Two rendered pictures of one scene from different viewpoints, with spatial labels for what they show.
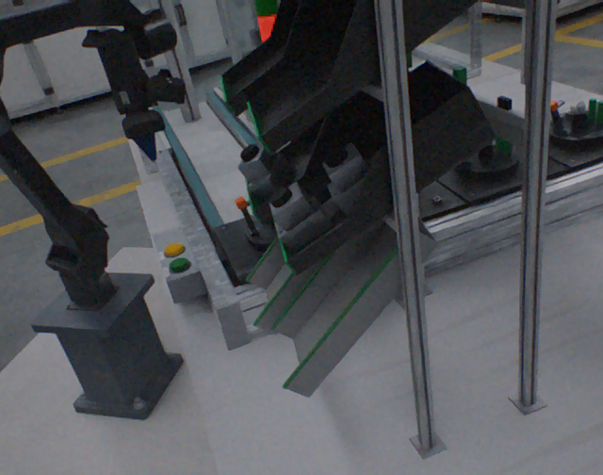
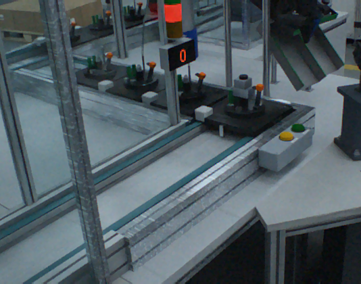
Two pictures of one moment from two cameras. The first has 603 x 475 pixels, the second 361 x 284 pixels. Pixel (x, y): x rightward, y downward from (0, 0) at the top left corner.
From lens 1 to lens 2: 2.51 m
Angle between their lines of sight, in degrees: 101
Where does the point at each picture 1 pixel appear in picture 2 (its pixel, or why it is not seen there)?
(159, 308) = (310, 168)
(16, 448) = not seen: outside the picture
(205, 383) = (337, 131)
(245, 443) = not seen: hidden behind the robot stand
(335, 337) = (328, 44)
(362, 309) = (320, 34)
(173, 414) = not seen: hidden behind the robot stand
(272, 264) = (293, 76)
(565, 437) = (281, 77)
